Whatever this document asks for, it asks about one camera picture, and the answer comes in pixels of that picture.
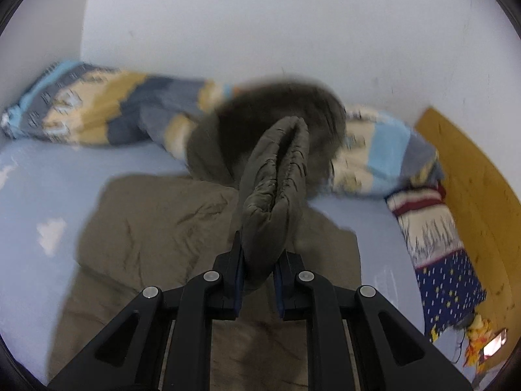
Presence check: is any wooden headboard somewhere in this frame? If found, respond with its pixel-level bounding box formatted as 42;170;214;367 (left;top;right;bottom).
413;107;521;375

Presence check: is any olive quilted puffer jacket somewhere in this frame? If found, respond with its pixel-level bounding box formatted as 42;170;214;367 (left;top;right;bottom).
49;74;363;391

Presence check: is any star print pillow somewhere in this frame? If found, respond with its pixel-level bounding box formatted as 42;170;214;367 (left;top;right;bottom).
385;185;487;343

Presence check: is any orange yellow cloth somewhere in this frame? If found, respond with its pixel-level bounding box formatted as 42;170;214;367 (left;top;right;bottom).
462;313;496;372

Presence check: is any light blue bed sheet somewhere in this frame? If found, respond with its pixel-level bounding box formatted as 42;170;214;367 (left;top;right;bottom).
0;136;475;387

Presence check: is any blue yellow patchwork quilt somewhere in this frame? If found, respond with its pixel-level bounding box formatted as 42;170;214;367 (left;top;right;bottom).
0;61;445;201

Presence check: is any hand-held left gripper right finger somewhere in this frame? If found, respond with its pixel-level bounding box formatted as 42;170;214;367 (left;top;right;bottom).
274;250;475;391

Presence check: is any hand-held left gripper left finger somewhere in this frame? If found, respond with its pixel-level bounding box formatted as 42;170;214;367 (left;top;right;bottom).
48;230;247;391

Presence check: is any small rectangular device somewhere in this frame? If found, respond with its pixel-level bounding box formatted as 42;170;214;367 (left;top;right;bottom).
482;328;509;357

